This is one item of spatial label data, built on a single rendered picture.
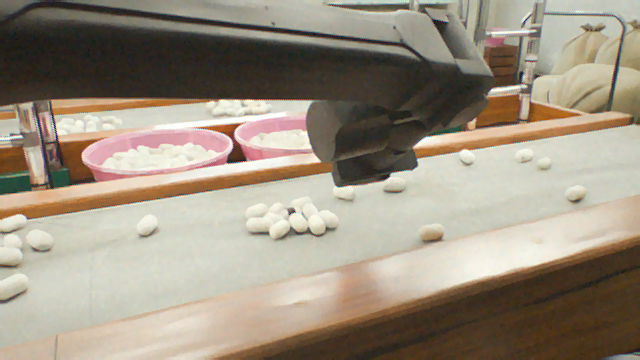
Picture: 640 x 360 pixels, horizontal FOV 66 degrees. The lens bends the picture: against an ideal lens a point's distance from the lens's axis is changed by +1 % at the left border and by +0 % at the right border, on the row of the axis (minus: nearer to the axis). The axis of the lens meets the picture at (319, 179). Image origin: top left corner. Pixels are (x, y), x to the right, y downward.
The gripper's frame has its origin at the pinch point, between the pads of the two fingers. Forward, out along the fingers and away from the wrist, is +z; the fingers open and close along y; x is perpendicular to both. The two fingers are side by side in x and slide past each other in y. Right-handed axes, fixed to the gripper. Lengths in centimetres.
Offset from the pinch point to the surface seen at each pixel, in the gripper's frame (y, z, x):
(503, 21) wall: -470, 364, -278
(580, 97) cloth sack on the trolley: -247, 146, -68
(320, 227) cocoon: 3.6, 3.6, 5.5
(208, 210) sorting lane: 15.0, 15.8, -2.6
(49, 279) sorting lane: 35.2, 7.2, 4.4
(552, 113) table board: -89, 40, -20
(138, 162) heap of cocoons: 22.2, 35.9, -19.3
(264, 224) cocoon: 10.0, 6.4, 3.1
